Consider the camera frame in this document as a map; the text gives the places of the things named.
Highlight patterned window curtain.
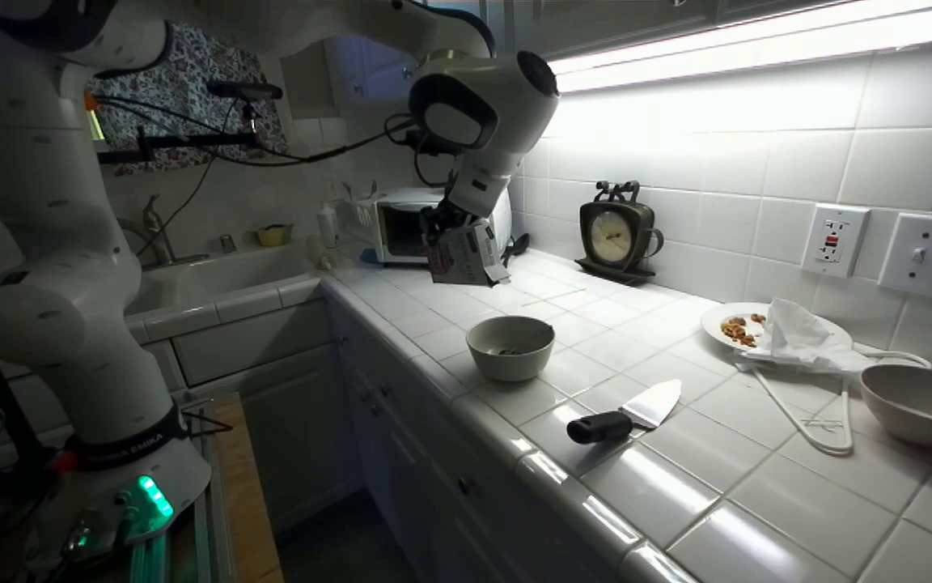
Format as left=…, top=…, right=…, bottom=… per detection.
left=87, top=21, right=288, bottom=174

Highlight white lower cabinets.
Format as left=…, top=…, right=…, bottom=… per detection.
left=152, top=295, right=641, bottom=583

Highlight black round clock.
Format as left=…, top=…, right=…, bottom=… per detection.
left=575, top=180, right=666, bottom=289

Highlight robot base stand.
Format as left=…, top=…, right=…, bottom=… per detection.
left=5, top=434, right=220, bottom=583

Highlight white cabinets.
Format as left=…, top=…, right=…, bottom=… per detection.
left=282, top=0, right=849, bottom=123
left=152, top=295, right=641, bottom=583

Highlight white cloth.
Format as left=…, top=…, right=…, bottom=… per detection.
left=741, top=298, right=932, bottom=457

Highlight small beige bowl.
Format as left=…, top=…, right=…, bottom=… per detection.
left=462, top=316, right=556, bottom=386

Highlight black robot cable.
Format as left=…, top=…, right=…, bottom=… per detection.
left=98, top=92, right=431, bottom=174

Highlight white upper cabinets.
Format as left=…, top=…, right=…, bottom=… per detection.
left=282, top=0, right=849, bottom=123

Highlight white plate with food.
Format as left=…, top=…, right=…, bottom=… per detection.
left=698, top=302, right=783, bottom=359

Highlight black handled kitchen knife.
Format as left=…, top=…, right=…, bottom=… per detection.
left=562, top=376, right=686, bottom=446

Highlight large beige bowl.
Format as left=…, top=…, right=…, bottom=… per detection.
left=856, top=359, right=932, bottom=453

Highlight black horizontal bar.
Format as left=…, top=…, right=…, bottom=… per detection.
left=98, top=126, right=274, bottom=169

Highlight white toaster oven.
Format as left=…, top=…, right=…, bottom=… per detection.
left=371, top=186, right=515, bottom=268

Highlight white kitchen sink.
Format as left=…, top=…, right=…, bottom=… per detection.
left=124, top=241, right=330, bottom=334

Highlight white light switch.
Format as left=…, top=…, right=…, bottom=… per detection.
left=877, top=210, right=932, bottom=302

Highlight yellow sponge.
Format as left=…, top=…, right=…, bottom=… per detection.
left=251, top=221, right=294, bottom=251

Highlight under-cabinet light strip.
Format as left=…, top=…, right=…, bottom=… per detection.
left=544, top=0, right=932, bottom=99

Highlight white soap bottle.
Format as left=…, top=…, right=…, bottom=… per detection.
left=315, top=200, right=344, bottom=271

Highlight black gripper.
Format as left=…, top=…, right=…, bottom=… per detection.
left=416, top=196, right=491, bottom=280

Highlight white power outlet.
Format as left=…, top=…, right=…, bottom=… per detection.
left=799, top=200, right=871, bottom=281

